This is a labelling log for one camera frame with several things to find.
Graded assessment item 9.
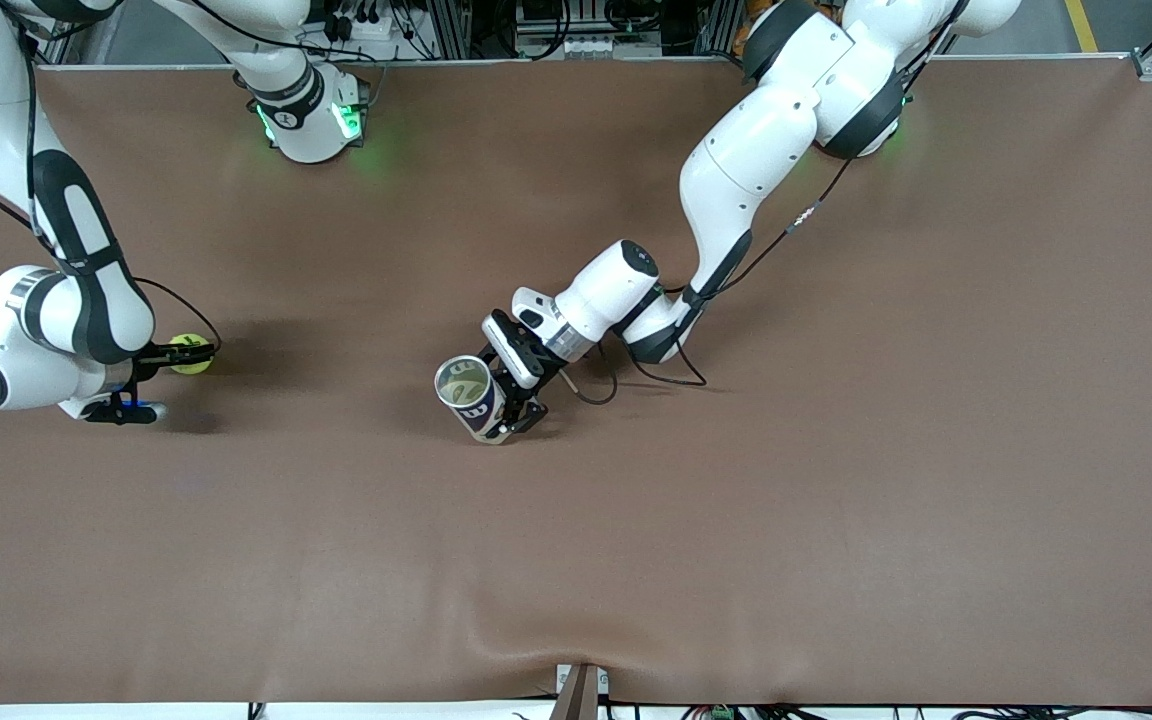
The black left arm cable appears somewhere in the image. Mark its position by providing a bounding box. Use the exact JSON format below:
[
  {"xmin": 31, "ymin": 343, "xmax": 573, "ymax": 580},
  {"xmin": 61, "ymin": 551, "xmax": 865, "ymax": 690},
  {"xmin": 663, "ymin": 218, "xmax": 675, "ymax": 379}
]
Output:
[{"xmin": 558, "ymin": 30, "xmax": 923, "ymax": 407}]

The brown camera mount bracket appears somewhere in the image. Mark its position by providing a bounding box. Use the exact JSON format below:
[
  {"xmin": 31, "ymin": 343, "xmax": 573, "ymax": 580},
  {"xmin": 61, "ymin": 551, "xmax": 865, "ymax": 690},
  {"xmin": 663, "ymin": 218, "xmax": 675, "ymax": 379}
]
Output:
[{"xmin": 555, "ymin": 662, "xmax": 610, "ymax": 720}]

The brown table mat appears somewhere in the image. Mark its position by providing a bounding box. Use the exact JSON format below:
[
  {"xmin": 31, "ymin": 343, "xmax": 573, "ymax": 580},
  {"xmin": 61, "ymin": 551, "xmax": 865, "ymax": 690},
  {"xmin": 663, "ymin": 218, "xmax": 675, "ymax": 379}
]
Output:
[{"xmin": 0, "ymin": 57, "xmax": 1152, "ymax": 707}]

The white power strip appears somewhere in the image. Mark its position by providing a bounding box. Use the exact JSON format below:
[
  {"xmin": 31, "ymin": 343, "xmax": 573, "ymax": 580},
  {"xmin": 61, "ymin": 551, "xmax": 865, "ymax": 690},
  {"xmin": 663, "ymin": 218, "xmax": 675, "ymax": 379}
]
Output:
[{"xmin": 321, "ymin": 0, "xmax": 409, "ymax": 43}]

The white terminal block row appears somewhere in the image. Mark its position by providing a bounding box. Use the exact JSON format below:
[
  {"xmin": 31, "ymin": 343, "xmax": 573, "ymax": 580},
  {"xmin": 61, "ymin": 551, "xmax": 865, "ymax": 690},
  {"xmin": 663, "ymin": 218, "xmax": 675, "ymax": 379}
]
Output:
[{"xmin": 562, "ymin": 35, "xmax": 664, "ymax": 59}]

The orange objects pile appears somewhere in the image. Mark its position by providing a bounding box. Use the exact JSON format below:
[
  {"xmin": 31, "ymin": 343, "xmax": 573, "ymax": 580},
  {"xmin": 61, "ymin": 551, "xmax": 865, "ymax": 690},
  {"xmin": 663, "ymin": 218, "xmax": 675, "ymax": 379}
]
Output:
[{"xmin": 731, "ymin": 0, "xmax": 772, "ymax": 57}]

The black equipment rack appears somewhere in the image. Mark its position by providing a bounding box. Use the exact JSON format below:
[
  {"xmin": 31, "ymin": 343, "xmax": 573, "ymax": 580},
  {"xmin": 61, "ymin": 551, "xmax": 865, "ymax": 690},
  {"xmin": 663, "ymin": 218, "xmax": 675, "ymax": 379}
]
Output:
[{"xmin": 416, "ymin": 0, "xmax": 737, "ymax": 59}]

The clear tennis ball can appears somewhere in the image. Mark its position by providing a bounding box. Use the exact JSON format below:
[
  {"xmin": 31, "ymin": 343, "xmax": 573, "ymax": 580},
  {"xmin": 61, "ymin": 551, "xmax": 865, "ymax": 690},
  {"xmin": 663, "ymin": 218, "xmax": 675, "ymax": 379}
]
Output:
[{"xmin": 434, "ymin": 355, "xmax": 510, "ymax": 446}]

